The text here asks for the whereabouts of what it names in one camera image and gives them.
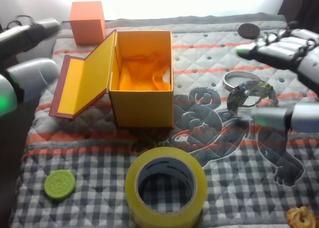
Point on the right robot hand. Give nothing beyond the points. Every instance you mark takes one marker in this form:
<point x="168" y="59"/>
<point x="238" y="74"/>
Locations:
<point x="286" y="48"/>

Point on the yellow gift box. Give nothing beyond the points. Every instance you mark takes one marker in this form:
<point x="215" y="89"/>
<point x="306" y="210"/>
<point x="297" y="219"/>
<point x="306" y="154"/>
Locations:
<point x="142" y="108"/>

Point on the small orange box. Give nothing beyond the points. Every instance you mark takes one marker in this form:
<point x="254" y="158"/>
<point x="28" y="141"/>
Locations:
<point x="87" y="23"/>

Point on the brown round cookie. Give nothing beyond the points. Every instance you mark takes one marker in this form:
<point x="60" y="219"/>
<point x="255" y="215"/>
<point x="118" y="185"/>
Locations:
<point x="248" y="30"/>

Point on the dark curtain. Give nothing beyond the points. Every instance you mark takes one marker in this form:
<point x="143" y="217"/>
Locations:
<point x="299" y="3"/>

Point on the silver bangle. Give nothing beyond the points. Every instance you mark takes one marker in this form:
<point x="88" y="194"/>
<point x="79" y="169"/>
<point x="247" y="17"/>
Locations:
<point x="226" y="84"/>

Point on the orange tissue paper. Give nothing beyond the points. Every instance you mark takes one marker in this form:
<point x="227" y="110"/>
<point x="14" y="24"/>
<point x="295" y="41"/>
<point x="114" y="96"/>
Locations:
<point x="139" y="73"/>

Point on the grey quilt with bear print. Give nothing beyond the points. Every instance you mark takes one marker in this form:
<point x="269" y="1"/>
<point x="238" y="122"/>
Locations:
<point x="224" y="188"/>

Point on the yellow pretzel cookie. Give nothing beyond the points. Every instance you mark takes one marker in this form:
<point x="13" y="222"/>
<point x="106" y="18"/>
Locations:
<point x="299" y="218"/>

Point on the yellow tape roll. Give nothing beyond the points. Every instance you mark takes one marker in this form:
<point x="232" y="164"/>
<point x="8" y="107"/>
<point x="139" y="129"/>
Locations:
<point x="162" y="218"/>

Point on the green sandwich cookie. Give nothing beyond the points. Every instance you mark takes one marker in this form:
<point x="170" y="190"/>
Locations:
<point x="59" y="186"/>

